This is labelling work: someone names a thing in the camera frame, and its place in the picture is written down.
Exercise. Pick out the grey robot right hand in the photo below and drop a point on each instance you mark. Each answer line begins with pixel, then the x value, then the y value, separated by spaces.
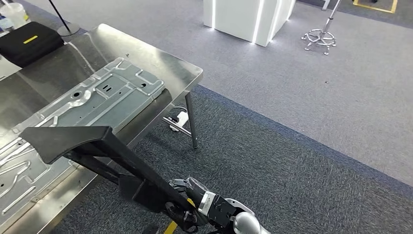
pixel 193 192

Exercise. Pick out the black plastic plate frame part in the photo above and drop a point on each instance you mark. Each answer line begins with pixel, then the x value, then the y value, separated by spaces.
pixel 64 140

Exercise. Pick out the steel workbench table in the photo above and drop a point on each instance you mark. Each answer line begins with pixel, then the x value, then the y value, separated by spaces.
pixel 155 55

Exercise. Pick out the yellow floor tape outline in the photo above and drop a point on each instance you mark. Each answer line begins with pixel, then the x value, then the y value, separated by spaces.
pixel 374 7
pixel 171 227

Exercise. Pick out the white power strip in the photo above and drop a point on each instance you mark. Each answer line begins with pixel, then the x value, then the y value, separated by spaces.
pixel 181 120

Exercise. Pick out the grey stamped metal panel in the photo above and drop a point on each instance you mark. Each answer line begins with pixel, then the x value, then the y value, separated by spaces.
pixel 113 103

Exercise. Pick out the chrome stool base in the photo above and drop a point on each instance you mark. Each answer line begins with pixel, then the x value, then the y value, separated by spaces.
pixel 319 37

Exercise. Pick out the black pole round-base stand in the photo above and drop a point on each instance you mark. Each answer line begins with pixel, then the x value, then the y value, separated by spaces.
pixel 68 29

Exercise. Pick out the black case with yellow label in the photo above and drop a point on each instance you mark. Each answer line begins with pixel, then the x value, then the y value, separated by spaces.
pixel 29 48

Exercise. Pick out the translucent plastic container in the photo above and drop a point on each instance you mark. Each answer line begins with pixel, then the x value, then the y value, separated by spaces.
pixel 14 14

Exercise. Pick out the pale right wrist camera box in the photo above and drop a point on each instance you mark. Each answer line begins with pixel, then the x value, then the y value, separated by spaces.
pixel 206 203

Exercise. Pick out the white illuminated pedestal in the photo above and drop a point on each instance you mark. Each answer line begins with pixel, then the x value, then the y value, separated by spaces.
pixel 235 19

